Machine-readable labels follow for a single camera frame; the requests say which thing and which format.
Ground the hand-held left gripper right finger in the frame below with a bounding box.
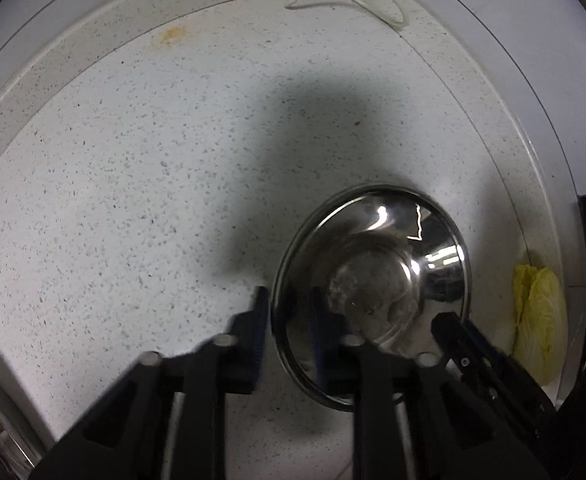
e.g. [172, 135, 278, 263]
[309, 286, 551, 480]

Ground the small steel bowl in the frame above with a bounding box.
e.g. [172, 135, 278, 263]
[271, 182, 474, 414]

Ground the napa cabbage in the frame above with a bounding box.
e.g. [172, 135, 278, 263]
[511, 265, 570, 386]

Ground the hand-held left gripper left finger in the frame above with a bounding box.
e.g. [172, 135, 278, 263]
[30, 286, 270, 480]

